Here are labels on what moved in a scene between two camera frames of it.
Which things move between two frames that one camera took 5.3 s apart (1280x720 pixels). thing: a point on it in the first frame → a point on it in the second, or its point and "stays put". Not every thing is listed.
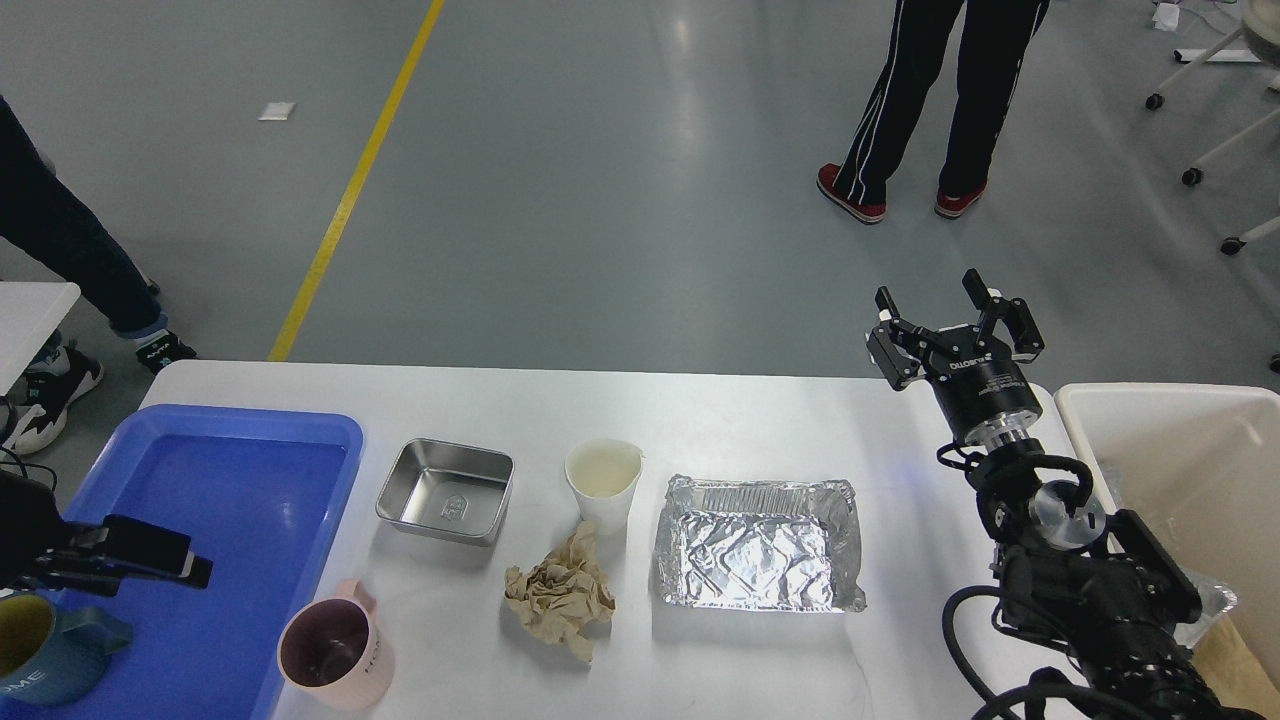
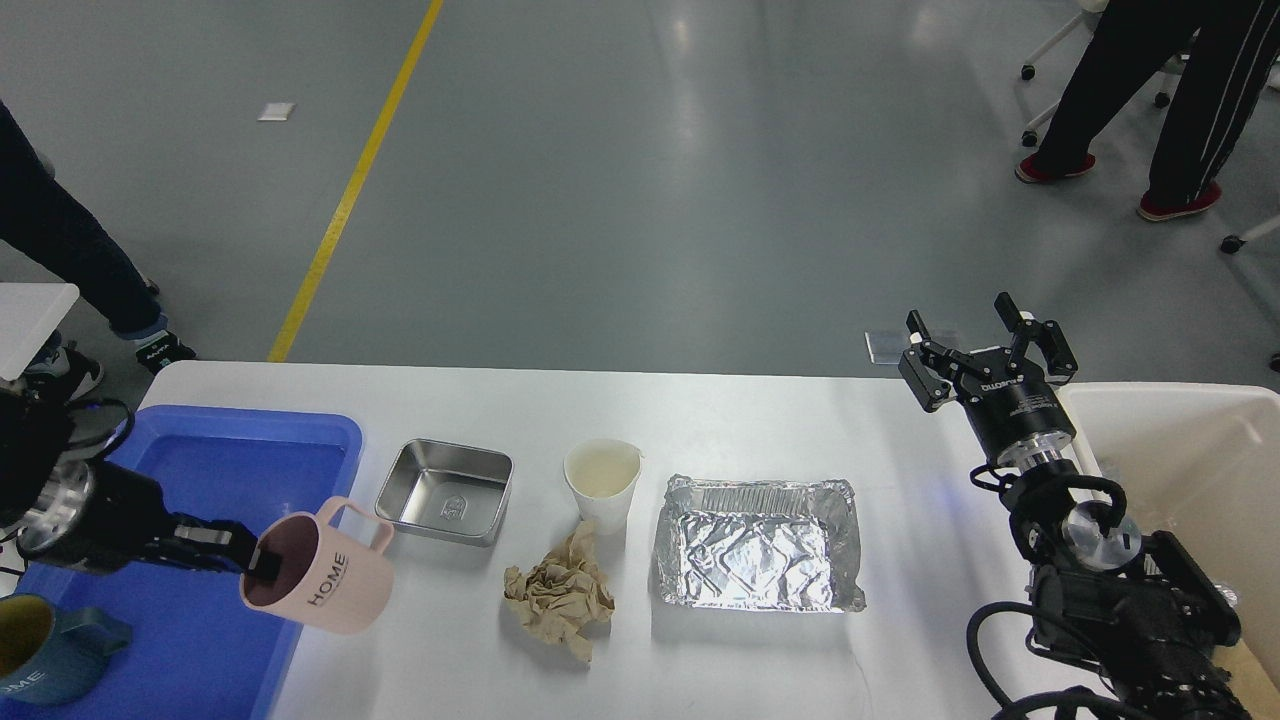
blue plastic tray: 257,492 stays put
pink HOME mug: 330,652 → 328,580
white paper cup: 604,474 stays put
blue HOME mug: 47,659 stays put
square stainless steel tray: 450,490 stays put
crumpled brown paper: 565,598 stays put
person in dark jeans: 59,236 stays put
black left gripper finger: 137,542 → 219,544
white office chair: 1260,22 → 1090,8
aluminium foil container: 781,546 stays put
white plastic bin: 1199,466 stays put
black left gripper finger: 197,574 → 266,568
